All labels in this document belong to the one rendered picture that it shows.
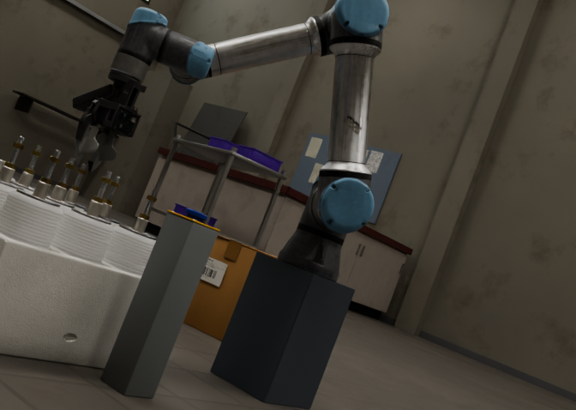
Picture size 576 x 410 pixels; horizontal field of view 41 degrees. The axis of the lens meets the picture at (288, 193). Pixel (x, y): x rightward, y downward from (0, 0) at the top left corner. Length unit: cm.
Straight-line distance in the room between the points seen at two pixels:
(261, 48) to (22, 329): 85
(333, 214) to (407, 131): 893
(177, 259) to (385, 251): 808
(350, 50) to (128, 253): 65
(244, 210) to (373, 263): 196
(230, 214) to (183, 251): 679
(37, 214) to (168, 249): 22
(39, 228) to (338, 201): 63
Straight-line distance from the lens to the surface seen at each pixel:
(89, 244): 141
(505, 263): 943
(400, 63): 1108
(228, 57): 182
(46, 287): 135
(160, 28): 171
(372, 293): 939
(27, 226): 134
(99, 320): 144
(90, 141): 167
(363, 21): 171
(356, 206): 166
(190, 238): 133
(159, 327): 135
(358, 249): 886
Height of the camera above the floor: 31
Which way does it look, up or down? 4 degrees up
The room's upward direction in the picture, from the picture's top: 21 degrees clockwise
